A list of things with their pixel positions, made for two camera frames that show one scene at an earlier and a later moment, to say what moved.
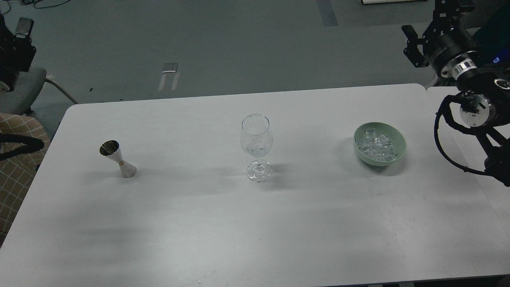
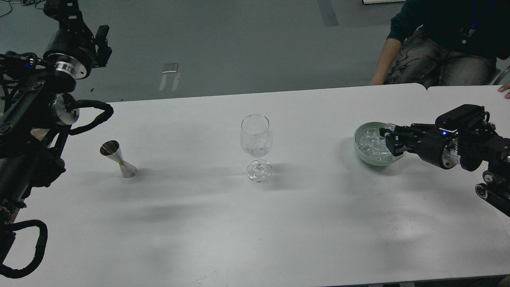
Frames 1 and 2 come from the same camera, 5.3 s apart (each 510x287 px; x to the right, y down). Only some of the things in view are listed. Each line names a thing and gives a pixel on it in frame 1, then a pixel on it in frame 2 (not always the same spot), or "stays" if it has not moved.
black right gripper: (446, 48) -> (435, 145)
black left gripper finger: (24, 27) -> (104, 52)
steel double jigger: (110, 148) stays
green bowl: (379, 144) stays
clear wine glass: (256, 140) stays
